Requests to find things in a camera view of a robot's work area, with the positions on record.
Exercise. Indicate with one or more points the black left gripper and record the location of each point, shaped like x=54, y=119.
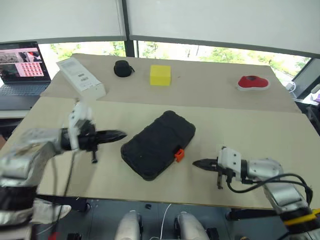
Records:
x=86, y=140

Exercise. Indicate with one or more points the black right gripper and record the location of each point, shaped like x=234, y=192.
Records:
x=220, y=172

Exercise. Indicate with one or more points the black plastic tool case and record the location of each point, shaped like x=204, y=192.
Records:
x=155, y=145

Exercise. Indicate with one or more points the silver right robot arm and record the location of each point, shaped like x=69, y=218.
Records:
x=265, y=167

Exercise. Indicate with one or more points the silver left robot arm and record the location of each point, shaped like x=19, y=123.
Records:
x=37, y=140

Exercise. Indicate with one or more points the silver right robot leg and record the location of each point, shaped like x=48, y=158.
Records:
x=190, y=225

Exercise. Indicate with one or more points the silver robot leg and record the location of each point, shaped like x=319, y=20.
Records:
x=127, y=225
x=190, y=225

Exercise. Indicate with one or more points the long white cardboard box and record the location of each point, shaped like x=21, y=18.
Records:
x=82, y=80

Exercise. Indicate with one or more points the black round zip pouch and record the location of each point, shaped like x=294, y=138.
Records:
x=122, y=68

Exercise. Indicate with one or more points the yellow cube block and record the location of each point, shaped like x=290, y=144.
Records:
x=160, y=75

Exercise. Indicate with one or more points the silver left robot leg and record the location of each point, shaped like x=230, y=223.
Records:
x=127, y=225

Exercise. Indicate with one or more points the red and white shoe-shaped object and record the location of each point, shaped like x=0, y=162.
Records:
x=250, y=81

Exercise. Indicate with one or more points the white rounded object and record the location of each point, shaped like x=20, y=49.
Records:
x=50, y=211

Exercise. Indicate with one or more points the dark grey laptop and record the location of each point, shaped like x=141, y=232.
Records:
x=22, y=90

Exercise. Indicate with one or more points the white roller blind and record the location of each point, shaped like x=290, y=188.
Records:
x=62, y=17
x=225, y=20

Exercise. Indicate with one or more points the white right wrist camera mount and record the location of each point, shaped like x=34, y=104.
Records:
x=230, y=158

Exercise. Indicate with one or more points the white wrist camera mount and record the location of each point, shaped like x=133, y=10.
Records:
x=77, y=117
x=230, y=158

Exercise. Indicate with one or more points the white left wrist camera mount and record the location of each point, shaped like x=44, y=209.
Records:
x=77, y=117

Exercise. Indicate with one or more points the dark window frame post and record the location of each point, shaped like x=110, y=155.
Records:
x=130, y=47

